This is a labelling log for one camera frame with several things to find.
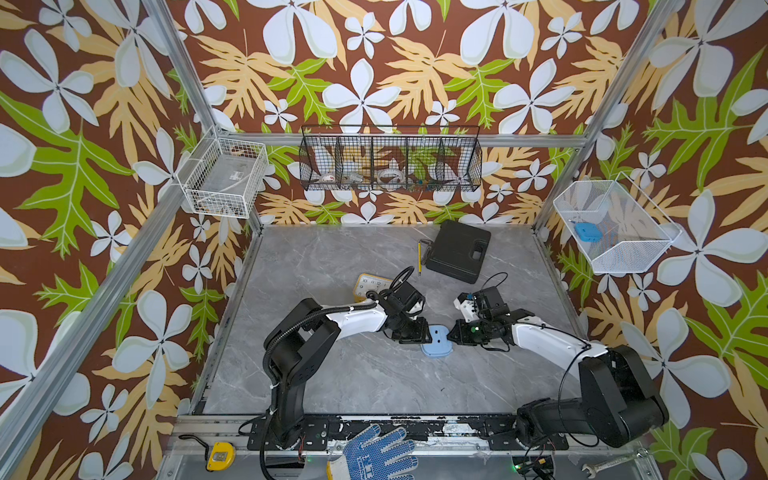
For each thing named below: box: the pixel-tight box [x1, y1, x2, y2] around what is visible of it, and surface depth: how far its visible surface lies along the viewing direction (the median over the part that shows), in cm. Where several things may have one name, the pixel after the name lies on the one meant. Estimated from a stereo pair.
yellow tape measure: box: [206, 442, 236, 471], surface depth 71 cm
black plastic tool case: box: [421, 220, 491, 284], surface depth 109 cm
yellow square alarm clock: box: [353, 273, 393, 303], surface depth 103 cm
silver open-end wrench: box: [582, 455, 637, 479], surface depth 72 cm
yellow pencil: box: [418, 242, 423, 275], surface depth 113 cm
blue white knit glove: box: [330, 424, 419, 480], surface depth 72 cm
